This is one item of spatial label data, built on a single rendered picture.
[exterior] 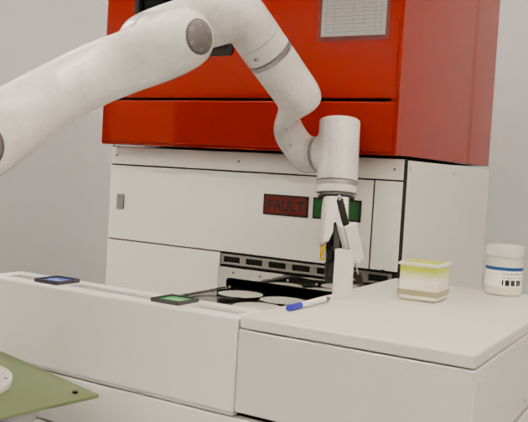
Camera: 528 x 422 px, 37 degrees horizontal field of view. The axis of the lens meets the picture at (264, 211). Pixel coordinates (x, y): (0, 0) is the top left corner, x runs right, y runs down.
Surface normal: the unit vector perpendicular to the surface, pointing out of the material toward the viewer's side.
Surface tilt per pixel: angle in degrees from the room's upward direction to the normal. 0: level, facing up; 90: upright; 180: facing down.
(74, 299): 90
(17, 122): 76
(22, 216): 90
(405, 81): 90
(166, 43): 103
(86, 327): 90
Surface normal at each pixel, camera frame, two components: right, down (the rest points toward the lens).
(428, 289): -0.50, 0.02
